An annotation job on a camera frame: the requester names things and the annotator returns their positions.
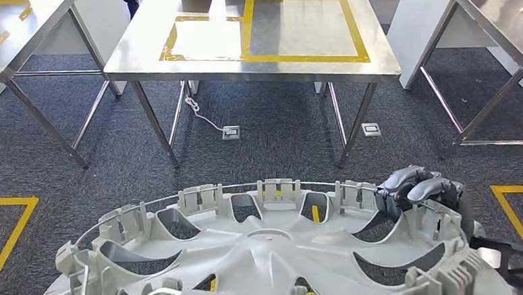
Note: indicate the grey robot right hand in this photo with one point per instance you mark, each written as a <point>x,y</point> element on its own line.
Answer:
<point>425,189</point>

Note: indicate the grey plastic wheel hubcap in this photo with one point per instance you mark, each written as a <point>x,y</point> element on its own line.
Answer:
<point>267,249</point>

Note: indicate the silver floor socket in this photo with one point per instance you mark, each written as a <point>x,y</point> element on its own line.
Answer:
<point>371,129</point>
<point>231,133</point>

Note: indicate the person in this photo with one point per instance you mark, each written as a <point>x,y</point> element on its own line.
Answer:
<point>129,3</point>

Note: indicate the large yellow tape frame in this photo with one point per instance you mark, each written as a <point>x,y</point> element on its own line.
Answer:
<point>301,58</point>

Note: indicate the small yellow tape frame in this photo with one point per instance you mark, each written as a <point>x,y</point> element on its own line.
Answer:
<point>169,46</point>

